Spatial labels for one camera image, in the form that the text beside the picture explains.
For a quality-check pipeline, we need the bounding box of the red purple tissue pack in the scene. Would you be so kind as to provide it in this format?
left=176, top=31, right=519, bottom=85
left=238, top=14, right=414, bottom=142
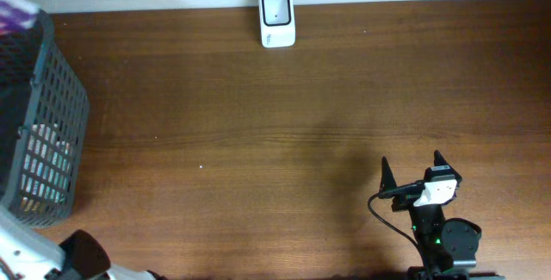
left=1, top=0, right=40, bottom=35

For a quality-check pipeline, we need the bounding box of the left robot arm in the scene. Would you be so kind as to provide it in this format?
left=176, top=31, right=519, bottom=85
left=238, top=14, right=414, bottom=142
left=1, top=207, right=166, bottom=280

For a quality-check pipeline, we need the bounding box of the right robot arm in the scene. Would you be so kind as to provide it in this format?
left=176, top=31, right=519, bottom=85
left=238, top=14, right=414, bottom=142
left=368, top=151, right=503, bottom=280

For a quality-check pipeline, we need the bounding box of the white barcode scanner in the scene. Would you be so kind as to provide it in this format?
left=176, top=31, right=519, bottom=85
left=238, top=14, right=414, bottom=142
left=258, top=0, right=296, bottom=48

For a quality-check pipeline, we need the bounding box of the grey plastic basket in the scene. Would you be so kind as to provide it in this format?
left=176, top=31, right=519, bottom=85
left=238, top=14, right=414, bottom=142
left=1, top=11, right=90, bottom=228

